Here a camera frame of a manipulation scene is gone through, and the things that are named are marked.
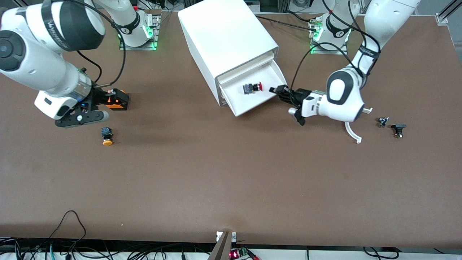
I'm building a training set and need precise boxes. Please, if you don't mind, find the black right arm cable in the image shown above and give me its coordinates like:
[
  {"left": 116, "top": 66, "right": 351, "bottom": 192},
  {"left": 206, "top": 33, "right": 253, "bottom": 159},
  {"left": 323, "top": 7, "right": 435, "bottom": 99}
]
[{"left": 47, "top": 0, "right": 127, "bottom": 88}]

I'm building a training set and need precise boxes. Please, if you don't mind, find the black cable on table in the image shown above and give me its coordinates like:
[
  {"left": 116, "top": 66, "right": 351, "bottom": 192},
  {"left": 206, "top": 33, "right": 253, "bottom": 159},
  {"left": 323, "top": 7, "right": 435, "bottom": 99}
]
[{"left": 254, "top": 11, "right": 319, "bottom": 32}]

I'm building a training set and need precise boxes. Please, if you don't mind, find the orange push button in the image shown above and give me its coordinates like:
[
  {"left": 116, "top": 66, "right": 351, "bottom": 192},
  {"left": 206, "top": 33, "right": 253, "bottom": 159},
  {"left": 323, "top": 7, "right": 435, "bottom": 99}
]
[{"left": 101, "top": 126, "right": 114, "bottom": 146}]

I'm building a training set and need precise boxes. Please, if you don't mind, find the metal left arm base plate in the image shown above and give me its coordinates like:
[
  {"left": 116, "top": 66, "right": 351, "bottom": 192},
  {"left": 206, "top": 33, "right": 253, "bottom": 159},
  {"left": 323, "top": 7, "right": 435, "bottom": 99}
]
[{"left": 309, "top": 18, "right": 349, "bottom": 55}]

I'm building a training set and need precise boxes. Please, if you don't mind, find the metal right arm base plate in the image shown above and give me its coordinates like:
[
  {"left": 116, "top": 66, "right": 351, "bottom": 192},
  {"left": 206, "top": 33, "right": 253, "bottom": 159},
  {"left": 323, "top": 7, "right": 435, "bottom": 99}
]
[{"left": 119, "top": 14, "right": 160, "bottom": 51}]

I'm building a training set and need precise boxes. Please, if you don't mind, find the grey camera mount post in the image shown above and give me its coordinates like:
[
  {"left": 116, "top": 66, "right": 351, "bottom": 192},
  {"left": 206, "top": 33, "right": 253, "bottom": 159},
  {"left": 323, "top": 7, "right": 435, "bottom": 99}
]
[{"left": 208, "top": 231, "right": 237, "bottom": 260}]

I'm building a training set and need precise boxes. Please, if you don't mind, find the white drawer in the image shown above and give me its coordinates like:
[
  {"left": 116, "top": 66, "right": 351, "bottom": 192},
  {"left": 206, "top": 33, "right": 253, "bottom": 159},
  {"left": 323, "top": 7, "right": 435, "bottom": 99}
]
[
  {"left": 219, "top": 59, "right": 288, "bottom": 117},
  {"left": 217, "top": 52, "right": 275, "bottom": 86}
]

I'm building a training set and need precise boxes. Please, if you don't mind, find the white drawer cabinet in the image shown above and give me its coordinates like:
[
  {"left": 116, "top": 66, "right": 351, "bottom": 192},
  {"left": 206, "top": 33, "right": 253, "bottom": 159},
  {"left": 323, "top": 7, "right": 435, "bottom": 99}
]
[{"left": 178, "top": 0, "right": 279, "bottom": 107}]

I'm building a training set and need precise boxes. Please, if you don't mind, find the black switch component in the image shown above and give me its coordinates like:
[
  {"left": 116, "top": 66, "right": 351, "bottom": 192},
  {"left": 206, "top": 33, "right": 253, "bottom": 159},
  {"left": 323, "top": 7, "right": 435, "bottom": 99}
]
[{"left": 391, "top": 123, "right": 407, "bottom": 139}]

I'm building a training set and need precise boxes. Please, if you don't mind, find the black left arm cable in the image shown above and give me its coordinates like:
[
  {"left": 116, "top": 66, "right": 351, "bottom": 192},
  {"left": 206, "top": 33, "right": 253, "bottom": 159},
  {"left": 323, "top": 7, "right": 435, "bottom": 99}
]
[{"left": 290, "top": 0, "right": 382, "bottom": 91}]

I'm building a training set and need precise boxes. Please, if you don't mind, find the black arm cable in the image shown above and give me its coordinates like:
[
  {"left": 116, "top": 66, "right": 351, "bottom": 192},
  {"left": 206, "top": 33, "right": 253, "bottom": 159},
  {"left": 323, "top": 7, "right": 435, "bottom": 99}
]
[
  {"left": 47, "top": 0, "right": 127, "bottom": 88},
  {"left": 290, "top": 0, "right": 382, "bottom": 91}
]

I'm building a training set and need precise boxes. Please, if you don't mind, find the black looped cable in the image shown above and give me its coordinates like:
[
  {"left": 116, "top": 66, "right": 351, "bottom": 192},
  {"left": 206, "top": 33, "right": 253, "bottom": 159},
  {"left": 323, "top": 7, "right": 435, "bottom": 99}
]
[{"left": 49, "top": 210, "right": 87, "bottom": 253}]

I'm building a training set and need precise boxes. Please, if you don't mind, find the orange box with hole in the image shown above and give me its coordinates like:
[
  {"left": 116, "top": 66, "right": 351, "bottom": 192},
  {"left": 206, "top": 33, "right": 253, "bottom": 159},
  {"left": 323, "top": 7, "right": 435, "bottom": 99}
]
[{"left": 106, "top": 90, "right": 130, "bottom": 111}]

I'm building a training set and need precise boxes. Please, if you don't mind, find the circuit board with red light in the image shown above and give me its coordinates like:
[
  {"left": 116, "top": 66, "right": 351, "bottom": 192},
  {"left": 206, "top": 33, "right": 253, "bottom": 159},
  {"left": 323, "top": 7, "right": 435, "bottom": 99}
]
[{"left": 229, "top": 247, "right": 260, "bottom": 260}]

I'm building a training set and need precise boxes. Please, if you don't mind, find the aluminium frame profile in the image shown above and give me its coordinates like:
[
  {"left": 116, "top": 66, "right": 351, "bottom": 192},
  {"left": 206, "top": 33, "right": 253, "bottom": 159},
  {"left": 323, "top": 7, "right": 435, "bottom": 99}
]
[{"left": 435, "top": 0, "right": 462, "bottom": 25}]

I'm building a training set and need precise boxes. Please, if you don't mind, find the red push button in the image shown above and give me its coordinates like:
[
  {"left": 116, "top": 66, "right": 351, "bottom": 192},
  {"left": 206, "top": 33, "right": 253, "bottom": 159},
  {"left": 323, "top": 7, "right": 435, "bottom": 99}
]
[{"left": 242, "top": 82, "right": 264, "bottom": 96}]

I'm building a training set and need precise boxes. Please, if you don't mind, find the black coiled cable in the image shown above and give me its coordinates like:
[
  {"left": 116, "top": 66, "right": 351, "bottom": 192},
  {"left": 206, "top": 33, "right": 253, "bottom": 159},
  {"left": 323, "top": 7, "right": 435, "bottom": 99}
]
[{"left": 362, "top": 246, "right": 400, "bottom": 260}]

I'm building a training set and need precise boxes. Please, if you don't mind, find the white curved plastic arc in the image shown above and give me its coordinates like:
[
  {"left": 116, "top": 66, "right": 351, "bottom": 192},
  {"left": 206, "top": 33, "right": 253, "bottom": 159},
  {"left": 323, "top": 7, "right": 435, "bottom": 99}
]
[{"left": 345, "top": 107, "right": 374, "bottom": 144}]

